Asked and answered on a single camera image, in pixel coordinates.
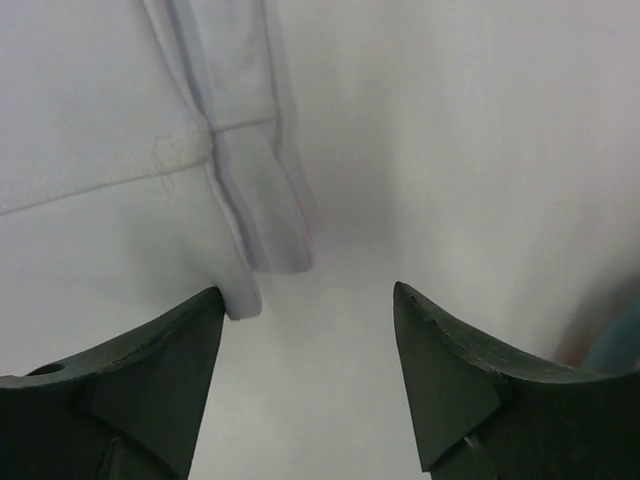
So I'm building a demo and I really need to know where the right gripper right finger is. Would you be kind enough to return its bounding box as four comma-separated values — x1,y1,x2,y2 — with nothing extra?
393,282,639,479

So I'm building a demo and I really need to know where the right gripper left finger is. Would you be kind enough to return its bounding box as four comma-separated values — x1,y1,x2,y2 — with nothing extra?
1,288,224,479

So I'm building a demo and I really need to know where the white light blue cloth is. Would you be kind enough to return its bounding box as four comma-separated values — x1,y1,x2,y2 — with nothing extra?
0,0,316,321

